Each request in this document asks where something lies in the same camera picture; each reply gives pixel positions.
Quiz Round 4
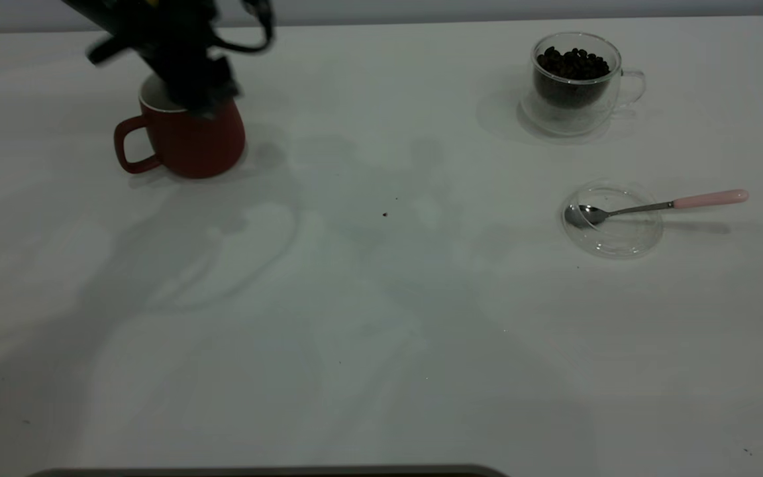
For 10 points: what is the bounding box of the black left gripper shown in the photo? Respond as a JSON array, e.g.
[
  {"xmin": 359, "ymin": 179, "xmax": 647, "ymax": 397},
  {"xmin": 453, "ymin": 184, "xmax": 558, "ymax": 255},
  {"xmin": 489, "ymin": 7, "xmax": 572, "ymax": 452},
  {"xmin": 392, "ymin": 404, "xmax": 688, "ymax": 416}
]
[{"xmin": 60, "ymin": 0, "xmax": 242, "ymax": 122}]

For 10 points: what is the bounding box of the red ceramic mug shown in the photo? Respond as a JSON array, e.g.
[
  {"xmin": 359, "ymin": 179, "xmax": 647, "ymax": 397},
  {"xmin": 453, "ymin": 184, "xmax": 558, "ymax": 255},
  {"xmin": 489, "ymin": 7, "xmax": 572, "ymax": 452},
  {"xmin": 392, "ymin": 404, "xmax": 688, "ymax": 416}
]
[{"xmin": 113, "ymin": 73, "xmax": 248, "ymax": 180}]

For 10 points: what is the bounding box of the clear glass saucer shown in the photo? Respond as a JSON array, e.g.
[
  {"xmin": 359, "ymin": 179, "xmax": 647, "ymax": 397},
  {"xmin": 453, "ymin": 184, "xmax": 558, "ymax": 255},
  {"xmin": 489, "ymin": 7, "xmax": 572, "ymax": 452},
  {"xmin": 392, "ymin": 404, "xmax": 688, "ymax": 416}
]
[{"xmin": 560, "ymin": 182, "xmax": 665, "ymax": 260}]

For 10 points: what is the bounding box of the metal spoon pink handle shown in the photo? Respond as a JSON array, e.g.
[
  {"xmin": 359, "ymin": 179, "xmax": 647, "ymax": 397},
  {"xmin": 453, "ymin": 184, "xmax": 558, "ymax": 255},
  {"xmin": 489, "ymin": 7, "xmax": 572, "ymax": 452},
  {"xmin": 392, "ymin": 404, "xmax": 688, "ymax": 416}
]
[{"xmin": 564, "ymin": 189, "xmax": 750, "ymax": 231}]

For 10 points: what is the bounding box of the dark coffee beans pile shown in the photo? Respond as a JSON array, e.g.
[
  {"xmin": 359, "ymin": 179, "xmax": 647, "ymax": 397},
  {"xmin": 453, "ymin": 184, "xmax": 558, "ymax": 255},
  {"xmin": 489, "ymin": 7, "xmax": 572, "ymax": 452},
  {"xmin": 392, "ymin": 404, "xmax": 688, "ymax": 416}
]
[{"xmin": 535, "ymin": 46, "xmax": 611, "ymax": 111}]

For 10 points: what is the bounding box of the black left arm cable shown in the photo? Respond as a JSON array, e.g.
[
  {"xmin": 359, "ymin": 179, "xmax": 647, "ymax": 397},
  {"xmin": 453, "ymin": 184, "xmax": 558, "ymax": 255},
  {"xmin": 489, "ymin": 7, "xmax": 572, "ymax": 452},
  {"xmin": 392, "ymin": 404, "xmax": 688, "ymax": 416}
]
[{"xmin": 206, "ymin": 0, "xmax": 276, "ymax": 56}]

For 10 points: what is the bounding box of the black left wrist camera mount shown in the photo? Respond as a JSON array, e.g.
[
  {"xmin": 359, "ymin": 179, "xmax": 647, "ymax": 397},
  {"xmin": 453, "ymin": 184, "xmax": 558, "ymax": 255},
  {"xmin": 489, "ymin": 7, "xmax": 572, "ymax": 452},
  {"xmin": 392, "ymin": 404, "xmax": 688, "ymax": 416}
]
[{"xmin": 86, "ymin": 32, "xmax": 157, "ymax": 66}]

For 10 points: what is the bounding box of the clear glass handled cup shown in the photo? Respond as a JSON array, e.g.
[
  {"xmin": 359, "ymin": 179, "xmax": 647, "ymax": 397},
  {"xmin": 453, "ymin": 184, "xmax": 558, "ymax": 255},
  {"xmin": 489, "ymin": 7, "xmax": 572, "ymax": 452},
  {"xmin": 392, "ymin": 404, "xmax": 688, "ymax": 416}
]
[{"xmin": 520, "ymin": 31, "xmax": 648, "ymax": 138}]

